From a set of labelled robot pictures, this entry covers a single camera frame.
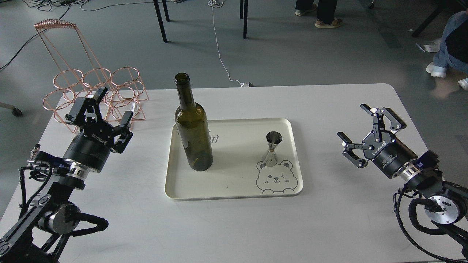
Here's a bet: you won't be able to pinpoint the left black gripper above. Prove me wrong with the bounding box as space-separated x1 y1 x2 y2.
63 87 134 172

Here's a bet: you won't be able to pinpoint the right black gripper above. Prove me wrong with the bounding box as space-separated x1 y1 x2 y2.
337 104 418 179

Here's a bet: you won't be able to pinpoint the dark green wine bottle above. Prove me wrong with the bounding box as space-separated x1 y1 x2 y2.
174 73 213 171

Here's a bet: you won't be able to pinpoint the steel jigger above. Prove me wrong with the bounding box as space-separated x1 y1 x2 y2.
262 131 282 167

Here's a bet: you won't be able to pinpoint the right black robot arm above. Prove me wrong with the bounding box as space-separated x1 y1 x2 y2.
337 104 468 263

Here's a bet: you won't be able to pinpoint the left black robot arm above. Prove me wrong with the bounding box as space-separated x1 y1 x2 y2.
1 88 133 263

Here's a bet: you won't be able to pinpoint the chair caster wheel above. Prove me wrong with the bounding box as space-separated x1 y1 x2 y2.
0 103 23 117

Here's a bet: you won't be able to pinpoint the seated person in jeans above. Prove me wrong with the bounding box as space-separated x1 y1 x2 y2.
426 10 468 78

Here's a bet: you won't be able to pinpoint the standing person feet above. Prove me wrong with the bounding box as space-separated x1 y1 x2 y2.
295 0 343 28

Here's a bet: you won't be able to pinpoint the black table legs left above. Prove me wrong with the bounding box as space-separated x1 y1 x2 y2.
153 0 170 43

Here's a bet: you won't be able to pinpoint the black table legs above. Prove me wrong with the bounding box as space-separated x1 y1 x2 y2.
239 0 249 39
153 0 170 43

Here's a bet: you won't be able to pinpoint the cream bear tray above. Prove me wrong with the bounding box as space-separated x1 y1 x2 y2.
165 118 303 201

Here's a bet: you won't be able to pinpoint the black chair leg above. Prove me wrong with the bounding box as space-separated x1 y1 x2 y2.
411 4 447 37

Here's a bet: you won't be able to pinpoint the black table legs right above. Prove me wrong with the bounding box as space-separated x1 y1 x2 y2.
239 0 249 39

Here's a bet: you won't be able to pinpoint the copper wire wine rack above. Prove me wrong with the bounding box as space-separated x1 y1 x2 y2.
34 19 149 124

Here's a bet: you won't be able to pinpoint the white cable on floor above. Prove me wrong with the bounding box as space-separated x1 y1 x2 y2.
208 0 250 87

